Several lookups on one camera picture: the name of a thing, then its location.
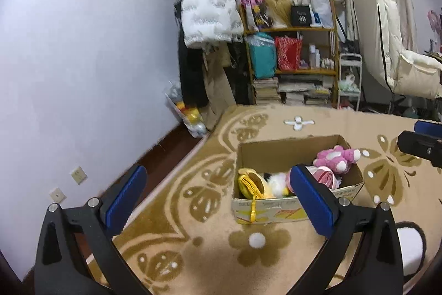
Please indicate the pink striped plush toy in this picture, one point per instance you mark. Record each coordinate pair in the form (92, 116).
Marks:
(324, 177)

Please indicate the stack of books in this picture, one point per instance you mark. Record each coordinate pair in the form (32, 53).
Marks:
(266, 91)

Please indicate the beige coat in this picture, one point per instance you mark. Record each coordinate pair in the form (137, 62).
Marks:
(217, 91)

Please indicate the row of small cosmetic bottles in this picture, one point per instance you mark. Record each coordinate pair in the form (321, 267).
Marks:
(327, 64)

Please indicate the pile of magazines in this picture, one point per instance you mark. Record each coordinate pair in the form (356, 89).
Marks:
(304, 91)

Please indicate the blond wig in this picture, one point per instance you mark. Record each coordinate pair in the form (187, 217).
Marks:
(278, 8)

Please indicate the clear bag of toys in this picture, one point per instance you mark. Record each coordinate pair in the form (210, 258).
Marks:
(193, 118)

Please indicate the white metal cart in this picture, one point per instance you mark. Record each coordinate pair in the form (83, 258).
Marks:
(359, 73)

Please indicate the beige patterned rug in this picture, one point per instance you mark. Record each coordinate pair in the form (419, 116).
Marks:
(207, 246)

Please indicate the cream folded mattress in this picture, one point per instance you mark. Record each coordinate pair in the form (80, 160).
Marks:
(376, 22)

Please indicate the black garment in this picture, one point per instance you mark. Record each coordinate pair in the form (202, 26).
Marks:
(240, 73)

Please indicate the white fluffy plush toy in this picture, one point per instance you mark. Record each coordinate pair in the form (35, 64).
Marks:
(276, 182)

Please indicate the pink plush bear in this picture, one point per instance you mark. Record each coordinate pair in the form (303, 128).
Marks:
(336, 158)

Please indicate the colourful hanging packets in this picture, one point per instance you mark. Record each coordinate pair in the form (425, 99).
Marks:
(253, 8)

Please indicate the teal bag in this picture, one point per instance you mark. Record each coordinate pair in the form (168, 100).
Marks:
(262, 56)

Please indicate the black gift box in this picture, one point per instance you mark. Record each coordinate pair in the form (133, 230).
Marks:
(301, 16)

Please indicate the beige wall socket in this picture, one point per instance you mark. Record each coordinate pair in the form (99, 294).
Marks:
(78, 174)
(57, 194)

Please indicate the yellow plush dog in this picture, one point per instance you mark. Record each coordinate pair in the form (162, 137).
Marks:
(255, 182)

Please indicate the red patterned bag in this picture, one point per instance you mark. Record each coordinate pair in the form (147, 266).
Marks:
(288, 53)

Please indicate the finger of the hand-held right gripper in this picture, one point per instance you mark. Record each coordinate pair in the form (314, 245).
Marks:
(421, 146)
(430, 127)

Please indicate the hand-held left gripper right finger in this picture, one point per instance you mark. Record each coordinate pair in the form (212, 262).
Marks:
(312, 203)

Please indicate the cardboard box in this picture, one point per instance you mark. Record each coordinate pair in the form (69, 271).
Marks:
(276, 150)

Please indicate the cream padded chair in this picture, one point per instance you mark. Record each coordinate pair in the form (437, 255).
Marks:
(417, 73)

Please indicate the white bottle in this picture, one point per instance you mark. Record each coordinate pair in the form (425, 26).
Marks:
(312, 56)

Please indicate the white plastic bag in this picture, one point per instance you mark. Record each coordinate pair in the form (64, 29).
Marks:
(321, 3)

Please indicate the black coat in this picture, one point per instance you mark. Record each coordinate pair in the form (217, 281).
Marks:
(191, 80)

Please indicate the pale green plush toy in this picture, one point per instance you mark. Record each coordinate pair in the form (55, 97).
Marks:
(347, 82)

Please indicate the pink wall decoration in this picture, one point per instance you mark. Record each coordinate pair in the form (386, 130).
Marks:
(433, 18)

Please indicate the wooden shelf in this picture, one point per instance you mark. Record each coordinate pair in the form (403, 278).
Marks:
(293, 28)

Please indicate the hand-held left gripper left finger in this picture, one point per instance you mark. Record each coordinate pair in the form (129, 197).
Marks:
(126, 198)

